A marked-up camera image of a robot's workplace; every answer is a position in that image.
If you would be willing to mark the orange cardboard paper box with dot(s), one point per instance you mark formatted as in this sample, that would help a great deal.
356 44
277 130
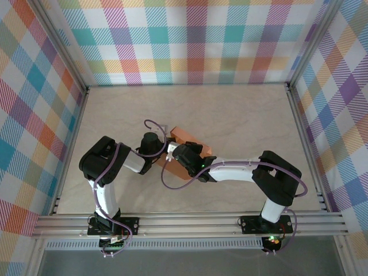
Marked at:
179 133

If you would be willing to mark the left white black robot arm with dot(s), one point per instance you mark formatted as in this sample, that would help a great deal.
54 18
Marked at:
103 161

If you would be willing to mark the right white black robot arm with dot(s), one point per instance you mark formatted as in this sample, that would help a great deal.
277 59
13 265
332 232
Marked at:
276 178

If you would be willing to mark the wide aluminium mounting rail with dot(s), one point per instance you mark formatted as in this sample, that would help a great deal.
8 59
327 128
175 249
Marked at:
187 225

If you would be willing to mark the left aluminium side rail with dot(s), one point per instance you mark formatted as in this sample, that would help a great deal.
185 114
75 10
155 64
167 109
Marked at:
70 149

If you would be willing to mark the aluminium side rail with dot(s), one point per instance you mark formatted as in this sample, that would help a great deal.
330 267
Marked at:
306 143
70 149

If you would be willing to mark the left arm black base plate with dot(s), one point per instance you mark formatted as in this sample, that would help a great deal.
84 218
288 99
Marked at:
130 225

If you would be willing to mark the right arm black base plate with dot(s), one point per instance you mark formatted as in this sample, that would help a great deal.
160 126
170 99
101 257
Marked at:
250 224

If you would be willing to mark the right aluminium side rail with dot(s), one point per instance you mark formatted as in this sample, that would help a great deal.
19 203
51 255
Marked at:
306 143

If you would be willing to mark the left aluminium frame post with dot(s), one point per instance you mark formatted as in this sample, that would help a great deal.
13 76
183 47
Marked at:
60 49

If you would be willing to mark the aluminium frame post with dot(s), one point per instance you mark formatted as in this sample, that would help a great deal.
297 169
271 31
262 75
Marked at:
314 46
60 49

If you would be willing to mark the right aluminium frame post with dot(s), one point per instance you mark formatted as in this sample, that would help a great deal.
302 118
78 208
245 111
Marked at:
314 46

